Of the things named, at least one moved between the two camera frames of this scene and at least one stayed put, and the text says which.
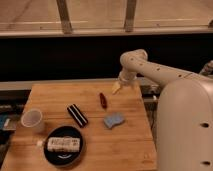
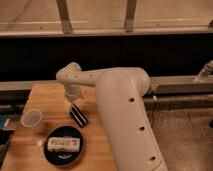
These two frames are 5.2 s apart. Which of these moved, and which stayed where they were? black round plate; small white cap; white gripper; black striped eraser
Moved: white gripper
Stayed: black round plate; black striped eraser; small white cap
